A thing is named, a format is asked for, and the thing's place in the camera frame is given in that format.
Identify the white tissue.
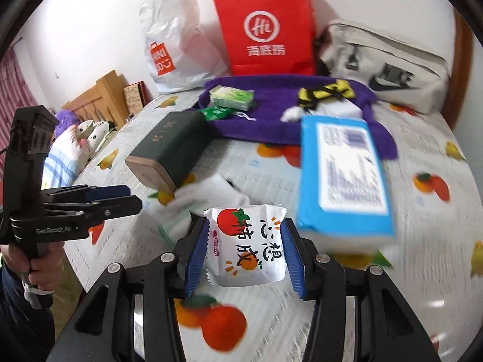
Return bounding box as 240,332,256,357
280,106,305,122

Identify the white foam sponge block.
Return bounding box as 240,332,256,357
315,100,363,119

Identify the beige Nike waist bag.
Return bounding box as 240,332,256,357
319,20,449,114

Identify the green tea sachet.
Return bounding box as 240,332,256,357
200,106,255,122

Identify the purple plush toy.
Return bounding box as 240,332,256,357
54,110,80,139

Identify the fruit print tablecloth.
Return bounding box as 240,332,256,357
66,103,482,361

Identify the white persimmon snack packet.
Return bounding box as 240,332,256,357
204,204,286,288

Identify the green pocket tissue pack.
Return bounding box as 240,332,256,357
209,85,254,111

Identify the dark green tea box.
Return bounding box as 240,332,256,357
125,110,212,193

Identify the brown wooden door frame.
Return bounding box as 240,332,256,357
441,9,473,129

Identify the striped pillow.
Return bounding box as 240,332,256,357
41,124,90,190

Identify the purple towel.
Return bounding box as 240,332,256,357
194,75,398,160

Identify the wooden headboard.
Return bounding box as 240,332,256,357
62,70,129,129

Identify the white cloth glove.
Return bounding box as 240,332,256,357
154,173,250,248

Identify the red Haidilao paper bag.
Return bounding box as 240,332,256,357
214,0,315,76

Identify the yellow black pouch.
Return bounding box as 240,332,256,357
297,79,355,110

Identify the white Miniso plastic bag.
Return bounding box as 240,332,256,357
138,0,229,93

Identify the patterned book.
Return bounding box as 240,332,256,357
123,81,152,115

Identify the white plush toy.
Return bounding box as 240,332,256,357
76,120,110,155

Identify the person's left hand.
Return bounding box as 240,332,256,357
1,242,65,291

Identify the blue tissue pack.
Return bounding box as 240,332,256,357
296,116,396,252

